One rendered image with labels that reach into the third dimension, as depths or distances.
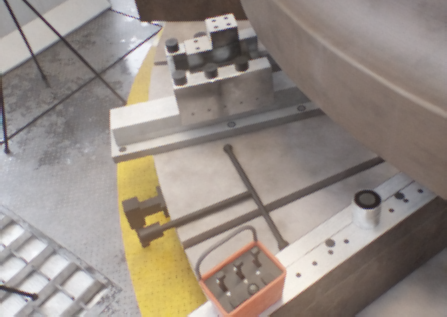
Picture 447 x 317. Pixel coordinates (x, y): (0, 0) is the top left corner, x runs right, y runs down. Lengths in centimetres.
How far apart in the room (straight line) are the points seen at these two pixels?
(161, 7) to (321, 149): 157
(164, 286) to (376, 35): 143
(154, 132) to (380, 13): 129
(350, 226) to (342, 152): 78
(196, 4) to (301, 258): 214
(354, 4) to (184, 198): 110
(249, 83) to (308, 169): 46
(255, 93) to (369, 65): 93
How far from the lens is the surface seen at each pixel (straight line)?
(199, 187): 220
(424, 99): 130
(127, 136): 240
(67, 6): 436
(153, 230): 205
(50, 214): 279
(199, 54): 221
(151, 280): 235
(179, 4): 331
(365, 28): 149
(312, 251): 150
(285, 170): 221
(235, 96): 223
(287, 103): 244
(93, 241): 258
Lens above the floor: 193
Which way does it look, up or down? 44 degrees down
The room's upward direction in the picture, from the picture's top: 11 degrees counter-clockwise
